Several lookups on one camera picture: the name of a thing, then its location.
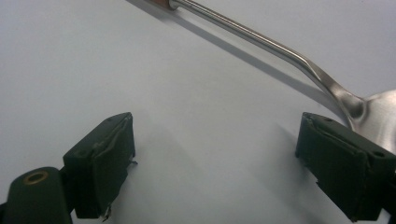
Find metal spoon with wooden handle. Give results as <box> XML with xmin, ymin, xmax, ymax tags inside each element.
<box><xmin>151</xmin><ymin>0</ymin><xmax>396</xmax><ymax>155</ymax></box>

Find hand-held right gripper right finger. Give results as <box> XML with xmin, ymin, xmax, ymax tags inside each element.
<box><xmin>295</xmin><ymin>112</ymin><xmax>396</xmax><ymax>223</ymax></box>

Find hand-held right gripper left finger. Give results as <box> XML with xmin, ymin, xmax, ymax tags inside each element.
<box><xmin>63</xmin><ymin>112</ymin><xmax>138</xmax><ymax>222</ymax></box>

